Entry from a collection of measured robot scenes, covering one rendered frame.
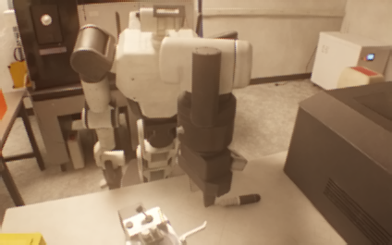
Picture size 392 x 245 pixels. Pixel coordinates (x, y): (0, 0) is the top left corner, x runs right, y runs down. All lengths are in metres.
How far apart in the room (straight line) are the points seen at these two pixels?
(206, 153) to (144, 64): 0.44
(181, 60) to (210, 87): 0.06
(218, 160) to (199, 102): 0.12
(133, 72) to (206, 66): 0.50
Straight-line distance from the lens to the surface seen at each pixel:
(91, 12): 1.93
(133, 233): 0.58
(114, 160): 1.21
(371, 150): 0.65
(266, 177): 0.88
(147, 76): 0.79
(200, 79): 0.31
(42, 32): 1.99
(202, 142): 0.39
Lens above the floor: 1.47
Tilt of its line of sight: 31 degrees down
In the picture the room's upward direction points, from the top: 1 degrees clockwise
